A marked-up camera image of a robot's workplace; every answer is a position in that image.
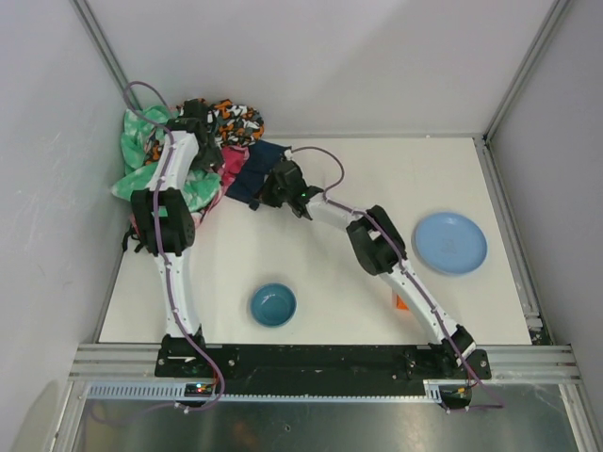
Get light blue plate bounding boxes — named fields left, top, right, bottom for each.
left=413, top=211, right=488, bottom=276

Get pink patterned cloth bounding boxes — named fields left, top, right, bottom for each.
left=126, top=144, right=251, bottom=253

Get teal ceramic bowl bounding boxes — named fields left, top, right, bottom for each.
left=250, top=282, right=297, bottom=328

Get orange plastic cube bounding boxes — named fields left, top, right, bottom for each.
left=394, top=295, right=409, bottom=311

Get green white tie-dye cloth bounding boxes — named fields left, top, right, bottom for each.
left=111, top=109, right=220, bottom=212

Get navy blue denim jeans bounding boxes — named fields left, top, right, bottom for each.
left=226, top=140, right=288, bottom=204

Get orange black patterned cloth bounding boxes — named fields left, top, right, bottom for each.
left=171, top=98, right=264, bottom=148

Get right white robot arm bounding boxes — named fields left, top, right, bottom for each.
left=251, top=160, right=477, bottom=368

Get grey slotted cable duct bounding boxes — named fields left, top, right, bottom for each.
left=84, top=379, right=447, bottom=404

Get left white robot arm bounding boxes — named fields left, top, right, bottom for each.
left=130, top=99, right=223, bottom=348

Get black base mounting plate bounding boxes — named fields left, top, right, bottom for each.
left=155, top=339, right=492, bottom=397

